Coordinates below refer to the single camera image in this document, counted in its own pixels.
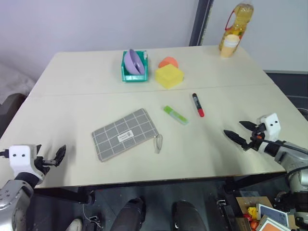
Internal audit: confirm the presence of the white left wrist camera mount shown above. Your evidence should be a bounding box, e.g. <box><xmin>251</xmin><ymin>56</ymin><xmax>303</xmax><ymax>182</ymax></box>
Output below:
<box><xmin>9</xmin><ymin>144</ymin><xmax>45</xmax><ymax>179</ymax></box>

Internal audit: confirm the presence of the yellow square sponge block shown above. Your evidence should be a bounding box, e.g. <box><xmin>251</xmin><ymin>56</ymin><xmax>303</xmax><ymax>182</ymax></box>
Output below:
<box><xmin>154</xmin><ymin>63</ymin><xmax>185</xmax><ymax>90</ymax></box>

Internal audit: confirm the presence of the grey checkered pouch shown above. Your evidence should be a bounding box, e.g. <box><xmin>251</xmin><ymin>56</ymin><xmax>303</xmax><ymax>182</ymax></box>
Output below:
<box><xmin>91</xmin><ymin>108</ymin><xmax>162</xmax><ymax>163</ymax></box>

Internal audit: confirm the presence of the purple plastic bowl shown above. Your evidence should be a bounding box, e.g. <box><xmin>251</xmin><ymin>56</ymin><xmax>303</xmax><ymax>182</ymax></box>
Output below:
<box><xmin>123</xmin><ymin>49</ymin><xmax>146</xmax><ymax>75</ymax></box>

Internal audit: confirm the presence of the white shoe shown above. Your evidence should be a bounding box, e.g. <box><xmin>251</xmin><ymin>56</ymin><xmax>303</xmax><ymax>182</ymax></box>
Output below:
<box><xmin>65</xmin><ymin>218</ymin><xmax>84</xmax><ymax>231</ymax></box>

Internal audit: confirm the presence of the orange round sponge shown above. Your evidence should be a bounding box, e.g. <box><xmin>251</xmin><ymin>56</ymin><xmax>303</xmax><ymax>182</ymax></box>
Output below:
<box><xmin>158</xmin><ymin>56</ymin><xmax>180</xmax><ymax>69</ymax></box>

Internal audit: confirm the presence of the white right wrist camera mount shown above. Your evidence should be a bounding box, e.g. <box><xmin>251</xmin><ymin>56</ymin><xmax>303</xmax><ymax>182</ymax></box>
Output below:
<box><xmin>257</xmin><ymin>113</ymin><xmax>282</xmax><ymax>141</ymax></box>

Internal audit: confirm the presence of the dark rounded shape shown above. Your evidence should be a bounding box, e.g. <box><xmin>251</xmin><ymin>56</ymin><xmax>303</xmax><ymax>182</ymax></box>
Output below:
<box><xmin>171</xmin><ymin>200</ymin><xmax>208</xmax><ymax>231</ymax></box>
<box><xmin>112</xmin><ymin>196</ymin><xmax>147</xmax><ymax>231</ymax></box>

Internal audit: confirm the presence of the black table frame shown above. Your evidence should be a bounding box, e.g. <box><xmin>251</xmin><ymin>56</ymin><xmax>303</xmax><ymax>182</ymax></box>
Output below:
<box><xmin>33</xmin><ymin>171</ymin><xmax>287</xmax><ymax>205</ymax></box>

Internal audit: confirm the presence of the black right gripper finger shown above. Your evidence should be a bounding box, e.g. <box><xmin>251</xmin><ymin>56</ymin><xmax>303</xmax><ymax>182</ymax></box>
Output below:
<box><xmin>223</xmin><ymin>129</ymin><xmax>249</xmax><ymax>148</ymax></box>
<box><xmin>238</xmin><ymin>120</ymin><xmax>260</xmax><ymax>132</ymax></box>

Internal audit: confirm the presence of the yellow cooking oil bottle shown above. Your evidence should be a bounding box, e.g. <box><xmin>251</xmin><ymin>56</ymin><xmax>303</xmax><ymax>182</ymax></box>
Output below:
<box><xmin>218</xmin><ymin>0</ymin><xmax>255</xmax><ymax>52</ymax></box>

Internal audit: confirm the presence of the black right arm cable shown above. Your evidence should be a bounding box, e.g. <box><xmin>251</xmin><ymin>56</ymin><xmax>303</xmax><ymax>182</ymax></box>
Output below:
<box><xmin>262</xmin><ymin>139</ymin><xmax>308</xmax><ymax>155</ymax></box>

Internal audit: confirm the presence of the blue patterned book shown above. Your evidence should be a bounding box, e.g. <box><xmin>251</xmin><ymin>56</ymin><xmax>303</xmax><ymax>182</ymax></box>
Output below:
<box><xmin>256</xmin><ymin>203</ymin><xmax>290</xmax><ymax>227</ymax></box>

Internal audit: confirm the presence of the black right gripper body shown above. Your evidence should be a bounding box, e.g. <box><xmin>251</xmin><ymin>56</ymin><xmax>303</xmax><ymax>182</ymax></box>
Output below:
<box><xmin>242</xmin><ymin>123</ymin><xmax>266</xmax><ymax>152</ymax></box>

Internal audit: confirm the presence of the dark door frame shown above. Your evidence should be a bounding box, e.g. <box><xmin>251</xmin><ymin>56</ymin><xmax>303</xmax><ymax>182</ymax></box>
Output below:
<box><xmin>188</xmin><ymin>0</ymin><xmax>215</xmax><ymax>47</ymax></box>

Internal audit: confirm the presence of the brown cardboard box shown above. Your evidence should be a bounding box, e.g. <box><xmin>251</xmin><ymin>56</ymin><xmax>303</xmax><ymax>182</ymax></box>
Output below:
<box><xmin>235</xmin><ymin>196</ymin><xmax>299</xmax><ymax>231</ymax></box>

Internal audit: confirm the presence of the black and red marker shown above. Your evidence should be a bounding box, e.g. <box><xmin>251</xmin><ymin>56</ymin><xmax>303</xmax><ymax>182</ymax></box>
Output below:
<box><xmin>192</xmin><ymin>92</ymin><xmax>205</xmax><ymax>118</ymax></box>

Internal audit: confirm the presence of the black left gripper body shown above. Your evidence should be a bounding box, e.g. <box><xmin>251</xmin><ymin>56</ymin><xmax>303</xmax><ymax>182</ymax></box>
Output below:
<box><xmin>33</xmin><ymin>155</ymin><xmax>57</xmax><ymax>178</ymax></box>

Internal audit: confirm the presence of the green plastic rack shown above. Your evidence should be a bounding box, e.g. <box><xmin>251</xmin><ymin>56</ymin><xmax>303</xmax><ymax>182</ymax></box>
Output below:
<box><xmin>120</xmin><ymin>50</ymin><xmax>149</xmax><ymax>83</ymax></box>

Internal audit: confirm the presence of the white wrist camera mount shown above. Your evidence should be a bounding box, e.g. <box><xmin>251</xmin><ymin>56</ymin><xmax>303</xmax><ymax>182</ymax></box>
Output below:
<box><xmin>9</xmin><ymin>144</ymin><xmax>45</xmax><ymax>179</ymax></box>
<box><xmin>257</xmin><ymin>113</ymin><xmax>282</xmax><ymax>141</ymax></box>

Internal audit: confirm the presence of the green highlighter pen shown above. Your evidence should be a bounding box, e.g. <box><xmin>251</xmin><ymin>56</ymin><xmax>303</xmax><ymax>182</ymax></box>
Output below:
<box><xmin>163</xmin><ymin>105</ymin><xmax>189</xmax><ymax>126</ymax></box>

